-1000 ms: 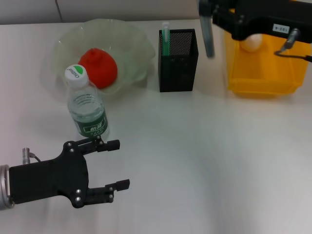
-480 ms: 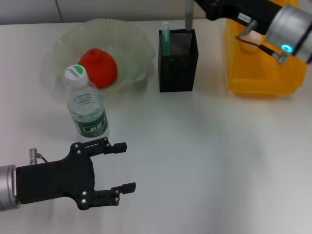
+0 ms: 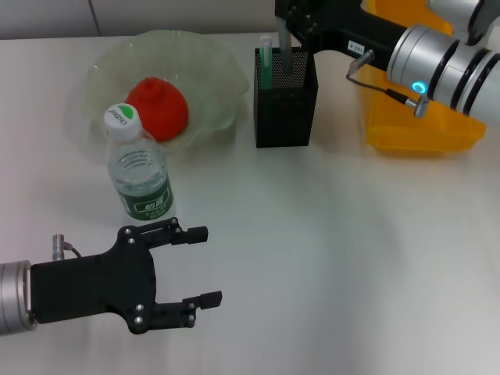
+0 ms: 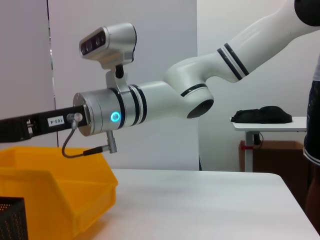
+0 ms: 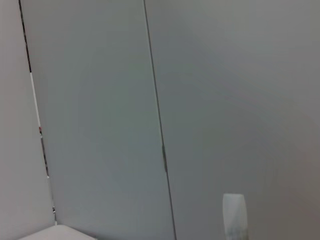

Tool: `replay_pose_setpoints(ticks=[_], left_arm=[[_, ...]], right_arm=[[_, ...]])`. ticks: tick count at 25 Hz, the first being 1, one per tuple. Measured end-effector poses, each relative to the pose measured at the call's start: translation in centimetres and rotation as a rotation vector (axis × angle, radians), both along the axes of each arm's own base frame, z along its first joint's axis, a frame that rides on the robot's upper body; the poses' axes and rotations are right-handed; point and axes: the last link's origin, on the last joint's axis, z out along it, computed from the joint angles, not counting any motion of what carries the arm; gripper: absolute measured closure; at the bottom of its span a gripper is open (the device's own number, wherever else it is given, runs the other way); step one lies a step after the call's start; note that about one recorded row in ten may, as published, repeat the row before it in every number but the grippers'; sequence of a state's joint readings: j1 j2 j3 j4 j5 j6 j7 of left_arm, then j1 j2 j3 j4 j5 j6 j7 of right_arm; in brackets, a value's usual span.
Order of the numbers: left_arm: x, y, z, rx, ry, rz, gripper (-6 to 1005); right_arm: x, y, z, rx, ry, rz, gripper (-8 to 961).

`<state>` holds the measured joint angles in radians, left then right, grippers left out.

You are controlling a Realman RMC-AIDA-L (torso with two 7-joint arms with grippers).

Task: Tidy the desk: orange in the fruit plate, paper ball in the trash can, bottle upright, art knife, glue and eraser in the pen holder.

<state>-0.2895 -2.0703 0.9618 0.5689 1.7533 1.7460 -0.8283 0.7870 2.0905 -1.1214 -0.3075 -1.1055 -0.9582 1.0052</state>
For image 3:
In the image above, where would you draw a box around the yellow plastic bin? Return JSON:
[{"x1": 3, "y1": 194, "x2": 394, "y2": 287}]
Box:
[{"x1": 359, "y1": 0, "x2": 488, "y2": 157}]

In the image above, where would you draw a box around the wrist cable with connector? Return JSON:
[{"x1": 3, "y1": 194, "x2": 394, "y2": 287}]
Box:
[
  {"x1": 52, "y1": 233, "x2": 83, "y2": 261},
  {"x1": 345, "y1": 49, "x2": 430, "y2": 117}
]

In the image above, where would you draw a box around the green pen with white cap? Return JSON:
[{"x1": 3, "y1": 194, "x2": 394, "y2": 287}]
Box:
[{"x1": 260, "y1": 34, "x2": 273, "y2": 91}]

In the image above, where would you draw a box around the black mesh pen holder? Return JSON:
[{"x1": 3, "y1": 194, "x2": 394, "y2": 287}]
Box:
[{"x1": 253, "y1": 45, "x2": 320, "y2": 148}]

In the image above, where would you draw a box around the right wrist cable with connector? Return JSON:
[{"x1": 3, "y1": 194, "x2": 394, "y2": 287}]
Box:
[{"x1": 345, "y1": 49, "x2": 430, "y2": 117}]

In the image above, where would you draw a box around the orange fruit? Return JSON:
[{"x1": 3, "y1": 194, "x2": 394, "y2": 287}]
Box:
[{"x1": 124, "y1": 77, "x2": 190, "y2": 142}]

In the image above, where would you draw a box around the green glass fruit plate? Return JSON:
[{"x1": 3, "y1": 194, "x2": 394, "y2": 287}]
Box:
[{"x1": 82, "y1": 30, "x2": 251, "y2": 153}]

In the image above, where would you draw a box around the left wrist cable with connector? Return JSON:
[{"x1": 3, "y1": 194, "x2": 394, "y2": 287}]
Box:
[{"x1": 52, "y1": 233, "x2": 83, "y2": 261}]

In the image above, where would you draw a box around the clear green-labelled water bottle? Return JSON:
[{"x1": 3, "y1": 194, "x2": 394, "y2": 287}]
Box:
[{"x1": 103, "y1": 102, "x2": 176, "y2": 222}]

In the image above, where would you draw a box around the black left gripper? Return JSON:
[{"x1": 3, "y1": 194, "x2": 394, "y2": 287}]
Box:
[{"x1": 30, "y1": 217, "x2": 223, "y2": 335}]

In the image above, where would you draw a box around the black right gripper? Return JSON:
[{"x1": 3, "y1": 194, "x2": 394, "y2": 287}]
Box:
[{"x1": 275, "y1": 0, "x2": 409, "y2": 73}]

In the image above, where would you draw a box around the grey marker pen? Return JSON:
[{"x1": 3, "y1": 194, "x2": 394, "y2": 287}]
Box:
[{"x1": 277, "y1": 21, "x2": 294, "y2": 76}]

